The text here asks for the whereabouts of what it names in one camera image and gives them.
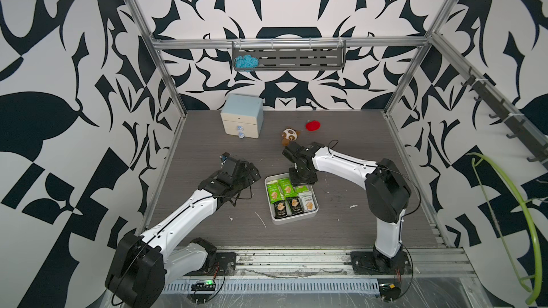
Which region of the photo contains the green cookie packet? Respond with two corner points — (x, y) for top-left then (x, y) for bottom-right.
(266, 181), (283, 204)
(293, 185), (311, 195)
(278, 178), (295, 198)

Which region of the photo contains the white cookie packet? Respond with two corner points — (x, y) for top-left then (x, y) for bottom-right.
(299, 194), (317, 212)

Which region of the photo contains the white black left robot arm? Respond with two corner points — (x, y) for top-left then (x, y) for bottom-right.
(105, 153), (261, 307)

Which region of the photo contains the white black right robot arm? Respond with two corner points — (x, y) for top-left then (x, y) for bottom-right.
(283, 141), (412, 262)

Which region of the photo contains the white storage box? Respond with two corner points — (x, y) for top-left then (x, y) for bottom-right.
(264, 173), (319, 225)

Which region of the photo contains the black cookie packet middle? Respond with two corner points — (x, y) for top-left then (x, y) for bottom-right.
(286, 197), (304, 215)

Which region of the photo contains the black cookie packet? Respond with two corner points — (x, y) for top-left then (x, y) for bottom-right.
(286, 197), (304, 215)
(273, 200), (288, 220)

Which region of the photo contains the brown white plush toy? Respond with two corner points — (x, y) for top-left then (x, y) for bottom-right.
(282, 128), (301, 147)

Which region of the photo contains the black cookie packet left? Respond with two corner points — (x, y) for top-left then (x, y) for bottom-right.
(273, 200), (288, 220)

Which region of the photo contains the red plush heart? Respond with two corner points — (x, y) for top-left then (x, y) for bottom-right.
(305, 121), (321, 132)

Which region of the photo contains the light blue drawer cabinet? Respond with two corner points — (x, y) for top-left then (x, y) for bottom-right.
(221, 94), (264, 139)

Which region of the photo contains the blue crochet item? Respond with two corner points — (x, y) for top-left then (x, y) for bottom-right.
(234, 54), (259, 71)

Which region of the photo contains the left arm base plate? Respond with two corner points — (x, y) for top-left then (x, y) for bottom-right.
(183, 252), (237, 277)

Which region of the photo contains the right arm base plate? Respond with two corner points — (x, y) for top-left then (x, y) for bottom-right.
(350, 249), (412, 275)

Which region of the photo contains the grey wall rack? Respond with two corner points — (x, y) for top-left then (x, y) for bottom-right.
(231, 38), (346, 72)

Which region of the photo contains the green hose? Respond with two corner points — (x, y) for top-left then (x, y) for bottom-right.
(466, 152), (543, 305)

